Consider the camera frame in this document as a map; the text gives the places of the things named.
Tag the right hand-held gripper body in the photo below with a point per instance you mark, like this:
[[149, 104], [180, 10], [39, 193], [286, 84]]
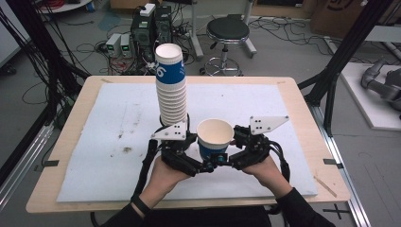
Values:
[[255, 151]]

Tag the person's left hand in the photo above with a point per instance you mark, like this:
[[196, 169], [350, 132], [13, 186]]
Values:
[[164, 183]]

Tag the black computer tower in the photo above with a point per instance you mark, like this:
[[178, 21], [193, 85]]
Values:
[[143, 34]]

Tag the white floor board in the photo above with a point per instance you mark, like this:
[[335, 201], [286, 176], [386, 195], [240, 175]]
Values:
[[362, 107]]

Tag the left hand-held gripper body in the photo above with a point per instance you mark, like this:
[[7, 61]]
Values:
[[175, 151]]

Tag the grey power supply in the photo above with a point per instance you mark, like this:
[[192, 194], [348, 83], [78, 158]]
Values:
[[126, 44], [113, 44]]

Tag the stack of paper cups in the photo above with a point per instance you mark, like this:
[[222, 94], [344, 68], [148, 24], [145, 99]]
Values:
[[171, 101]]

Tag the white box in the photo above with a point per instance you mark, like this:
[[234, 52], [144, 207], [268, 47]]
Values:
[[147, 10]]

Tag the black wristband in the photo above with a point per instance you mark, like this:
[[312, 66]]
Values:
[[141, 205]]

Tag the black tape cross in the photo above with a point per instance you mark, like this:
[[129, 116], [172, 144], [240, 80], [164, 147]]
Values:
[[336, 211]]

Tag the person's dark clothing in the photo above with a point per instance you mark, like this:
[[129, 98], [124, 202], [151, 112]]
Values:
[[205, 218]]

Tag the black round stool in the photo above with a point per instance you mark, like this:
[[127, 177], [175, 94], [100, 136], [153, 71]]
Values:
[[227, 30]]

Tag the cardboard box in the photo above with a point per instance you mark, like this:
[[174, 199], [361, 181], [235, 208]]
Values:
[[346, 15]]

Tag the black tape piece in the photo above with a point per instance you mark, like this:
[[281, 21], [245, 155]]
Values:
[[50, 163], [332, 163]]

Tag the person's right hand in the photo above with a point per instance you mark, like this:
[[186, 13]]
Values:
[[268, 176]]

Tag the white foam mat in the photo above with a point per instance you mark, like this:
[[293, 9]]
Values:
[[110, 164]]

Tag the blue banded paper cup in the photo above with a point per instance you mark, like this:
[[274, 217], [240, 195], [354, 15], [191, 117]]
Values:
[[214, 138]]

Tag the black frame post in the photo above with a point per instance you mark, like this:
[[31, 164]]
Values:
[[343, 50], [34, 41]]

